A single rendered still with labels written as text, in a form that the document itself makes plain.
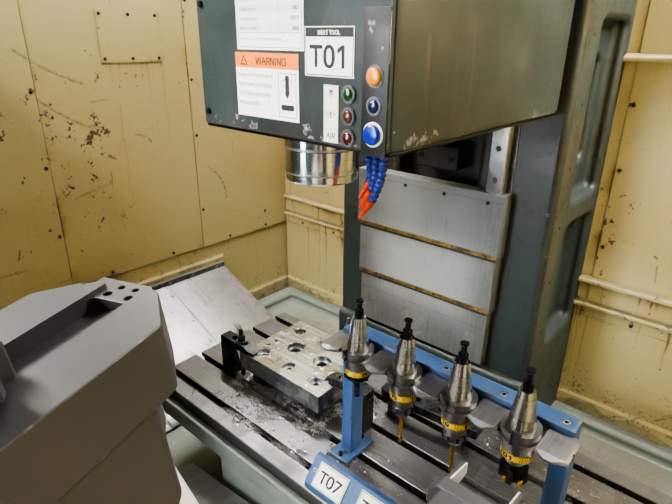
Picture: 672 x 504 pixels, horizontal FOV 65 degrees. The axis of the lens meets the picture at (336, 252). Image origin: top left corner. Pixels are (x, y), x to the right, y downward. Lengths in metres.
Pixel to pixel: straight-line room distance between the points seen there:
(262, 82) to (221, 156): 1.31
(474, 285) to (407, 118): 0.81
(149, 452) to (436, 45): 0.74
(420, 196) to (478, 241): 0.21
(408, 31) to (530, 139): 0.69
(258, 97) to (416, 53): 0.30
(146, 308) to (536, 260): 1.34
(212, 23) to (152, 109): 1.05
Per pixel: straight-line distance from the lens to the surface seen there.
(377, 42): 0.77
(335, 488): 1.17
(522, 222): 1.44
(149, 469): 0.17
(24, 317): 0.18
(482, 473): 1.29
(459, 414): 0.93
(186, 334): 2.06
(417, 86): 0.80
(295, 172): 1.09
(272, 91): 0.92
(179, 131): 2.11
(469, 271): 1.51
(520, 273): 1.49
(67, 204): 1.96
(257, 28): 0.94
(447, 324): 1.62
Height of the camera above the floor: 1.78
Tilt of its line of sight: 22 degrees down
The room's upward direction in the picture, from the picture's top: 1 degrees clockwise
